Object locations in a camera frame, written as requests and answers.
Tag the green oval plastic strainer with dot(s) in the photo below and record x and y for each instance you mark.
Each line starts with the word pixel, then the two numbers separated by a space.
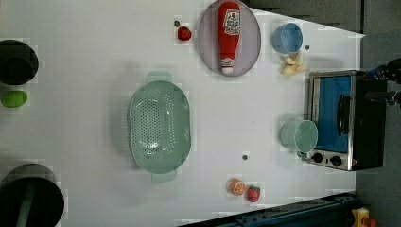
pixel 160 127

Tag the red toy strawberry near plate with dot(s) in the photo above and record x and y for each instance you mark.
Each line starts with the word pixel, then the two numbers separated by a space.
pixel 184 33

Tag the toy orange half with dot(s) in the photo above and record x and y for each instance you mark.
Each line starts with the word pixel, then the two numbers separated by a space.
pixel 237 187

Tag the toy strawberry near orange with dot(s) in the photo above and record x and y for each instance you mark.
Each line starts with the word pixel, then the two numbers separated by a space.
pixel 253 193

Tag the red ketchup bottle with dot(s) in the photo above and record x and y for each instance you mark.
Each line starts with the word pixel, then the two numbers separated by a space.
pixel 229 27

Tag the mint green mug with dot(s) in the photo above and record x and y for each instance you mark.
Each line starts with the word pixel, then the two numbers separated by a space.
pixel 299 135

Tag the peeled toy banana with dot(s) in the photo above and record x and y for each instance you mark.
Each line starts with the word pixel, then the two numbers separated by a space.
pixel 293 64

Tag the blue cup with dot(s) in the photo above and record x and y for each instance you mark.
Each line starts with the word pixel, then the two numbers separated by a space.
pixel 287 39

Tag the black silver toaster oven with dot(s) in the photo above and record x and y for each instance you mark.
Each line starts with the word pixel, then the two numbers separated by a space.
pixel 351 128

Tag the green toy lime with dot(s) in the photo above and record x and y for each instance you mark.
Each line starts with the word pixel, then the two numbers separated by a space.
pixel 14 99

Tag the yellow red emergency button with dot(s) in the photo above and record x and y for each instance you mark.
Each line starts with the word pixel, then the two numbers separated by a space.
pixel 363 219

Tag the blue metal frame rail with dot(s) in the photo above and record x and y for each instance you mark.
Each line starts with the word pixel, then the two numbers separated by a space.
pixel 331 211

